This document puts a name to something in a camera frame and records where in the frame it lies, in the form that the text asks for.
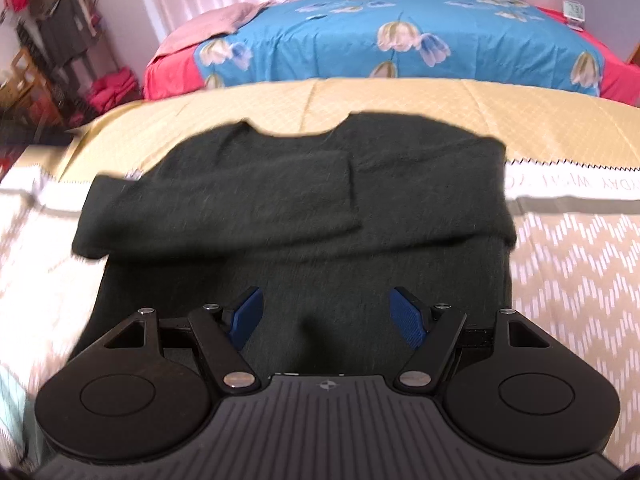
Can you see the white digital clock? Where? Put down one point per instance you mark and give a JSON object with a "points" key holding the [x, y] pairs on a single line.
{"points": [[574, 14]]}

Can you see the hanging dark clothes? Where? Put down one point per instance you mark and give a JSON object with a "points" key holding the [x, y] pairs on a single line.
{"points": [[62, 15]]}

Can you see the wooden shelf rack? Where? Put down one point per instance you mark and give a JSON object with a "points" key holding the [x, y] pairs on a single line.
{"points": [[27, 90]]}

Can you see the dark green knit sweater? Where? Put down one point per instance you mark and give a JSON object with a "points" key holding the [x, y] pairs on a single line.
{"points": [[300, 220]]}

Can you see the pink pillow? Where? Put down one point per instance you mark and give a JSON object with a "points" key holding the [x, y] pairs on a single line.
{"points": [[210, 25]]}

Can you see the pile of red clothes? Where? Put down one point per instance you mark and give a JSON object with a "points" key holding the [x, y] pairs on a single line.
{"points": [[112, 89]]}

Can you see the yellow quilted bed cover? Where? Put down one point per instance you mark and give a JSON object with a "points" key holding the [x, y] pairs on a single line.
{"points": [[320, 105]]}

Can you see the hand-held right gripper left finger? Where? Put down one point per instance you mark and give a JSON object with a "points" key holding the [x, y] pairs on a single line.
{"points": [[248, 311]]}

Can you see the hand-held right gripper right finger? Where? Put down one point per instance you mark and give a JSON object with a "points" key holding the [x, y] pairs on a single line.
{"points": [[407, 314]]}

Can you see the blue floral quilt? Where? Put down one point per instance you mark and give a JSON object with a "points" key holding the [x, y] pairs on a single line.
{"points": [[390, 35]]}

